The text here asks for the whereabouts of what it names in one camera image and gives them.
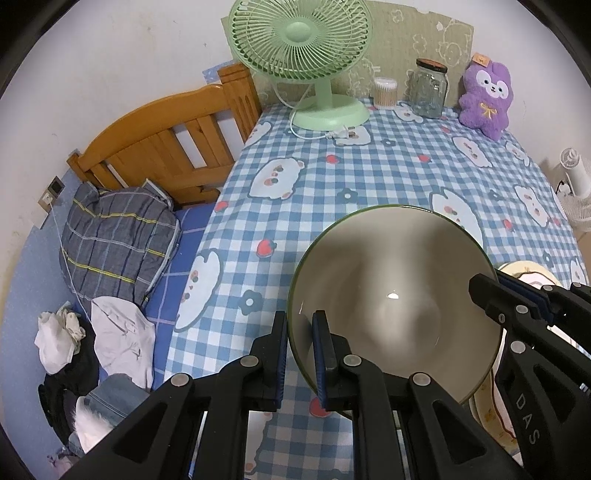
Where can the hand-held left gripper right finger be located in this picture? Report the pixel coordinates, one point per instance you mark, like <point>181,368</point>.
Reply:
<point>318,364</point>

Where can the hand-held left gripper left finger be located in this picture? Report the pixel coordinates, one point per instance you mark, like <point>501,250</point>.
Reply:
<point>280,369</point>

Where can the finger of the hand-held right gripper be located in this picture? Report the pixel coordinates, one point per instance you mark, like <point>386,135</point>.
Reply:
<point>521,288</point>
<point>485,290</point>

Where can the cream yellow floral plate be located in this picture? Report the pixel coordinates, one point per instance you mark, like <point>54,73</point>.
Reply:
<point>489,415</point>

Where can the blue patterned ceramic bowl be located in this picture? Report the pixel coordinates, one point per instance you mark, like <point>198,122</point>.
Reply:
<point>392,267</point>

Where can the white clip fan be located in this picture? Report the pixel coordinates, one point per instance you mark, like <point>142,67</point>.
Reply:
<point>575,184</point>

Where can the blue bed sheet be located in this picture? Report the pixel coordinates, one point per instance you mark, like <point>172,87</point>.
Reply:
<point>180,258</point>

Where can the blue checked tablecloth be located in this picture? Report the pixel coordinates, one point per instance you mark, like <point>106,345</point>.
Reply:
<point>369,175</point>

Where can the blue jeans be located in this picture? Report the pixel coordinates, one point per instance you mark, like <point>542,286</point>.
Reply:
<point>115,397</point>

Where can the purple plush toy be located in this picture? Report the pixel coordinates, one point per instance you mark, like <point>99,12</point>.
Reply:
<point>489,97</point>

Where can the white furry item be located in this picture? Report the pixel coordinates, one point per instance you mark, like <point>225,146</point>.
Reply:
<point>90,427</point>

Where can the glass jar with black lid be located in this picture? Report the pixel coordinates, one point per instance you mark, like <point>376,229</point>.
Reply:
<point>427,92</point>

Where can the grey plaid pillow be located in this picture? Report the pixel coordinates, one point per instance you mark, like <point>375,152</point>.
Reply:
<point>111,244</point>

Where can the cotton swab container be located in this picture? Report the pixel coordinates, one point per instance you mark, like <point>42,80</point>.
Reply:
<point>385,92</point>

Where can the black clothing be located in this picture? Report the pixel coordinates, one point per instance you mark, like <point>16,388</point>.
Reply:
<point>60,397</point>

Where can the crumpled white cloth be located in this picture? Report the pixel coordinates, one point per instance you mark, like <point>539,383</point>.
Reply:
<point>55,341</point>

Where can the wooden bed headboard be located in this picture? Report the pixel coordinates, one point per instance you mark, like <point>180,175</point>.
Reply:
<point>138,138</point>

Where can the green desk fan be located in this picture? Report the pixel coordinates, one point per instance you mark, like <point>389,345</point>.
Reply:
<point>295,32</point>

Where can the green cartoon wall mat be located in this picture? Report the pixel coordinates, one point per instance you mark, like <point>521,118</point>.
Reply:
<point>415,27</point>

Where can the wall socket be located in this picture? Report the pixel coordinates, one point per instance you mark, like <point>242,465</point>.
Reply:
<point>48,201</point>
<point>56,185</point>

